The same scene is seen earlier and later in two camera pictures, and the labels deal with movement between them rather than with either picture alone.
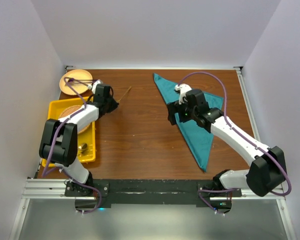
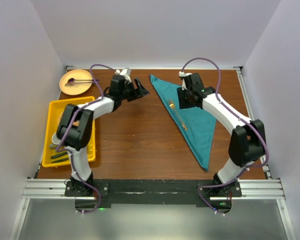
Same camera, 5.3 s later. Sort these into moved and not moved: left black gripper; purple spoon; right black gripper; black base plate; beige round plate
Moved: right black gripper; left black gripper
Not moved: black base plate; beige round plate; purple spoon
